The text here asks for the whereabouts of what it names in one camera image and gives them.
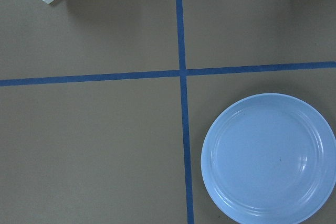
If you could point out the blue round plate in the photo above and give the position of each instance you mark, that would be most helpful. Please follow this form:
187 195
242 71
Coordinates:
269 158

